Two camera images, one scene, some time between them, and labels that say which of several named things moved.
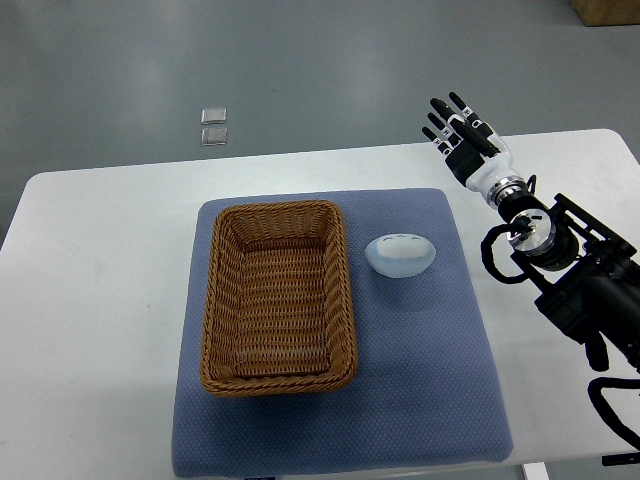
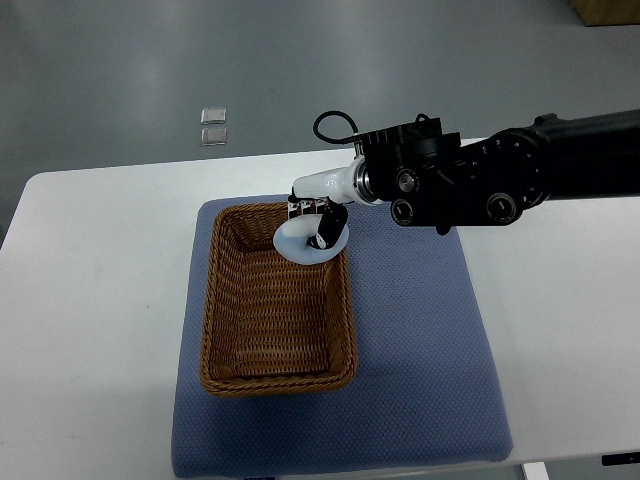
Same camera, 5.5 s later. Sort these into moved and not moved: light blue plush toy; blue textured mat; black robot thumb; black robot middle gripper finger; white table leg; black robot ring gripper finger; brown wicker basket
Moved: black robot ring gripper finger; light blue plush toy; black robot thumb; black robot middle gripper finger
Not moved: brown wicker basket; white table leg; blue textured mat
